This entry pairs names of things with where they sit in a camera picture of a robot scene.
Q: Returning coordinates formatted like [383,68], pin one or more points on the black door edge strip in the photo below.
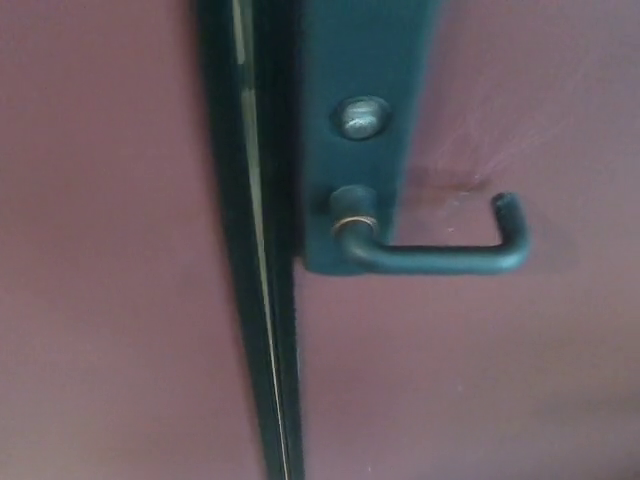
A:
[235,200]

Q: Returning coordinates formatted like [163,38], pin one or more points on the silver lock cylinder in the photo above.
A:
[361,119]

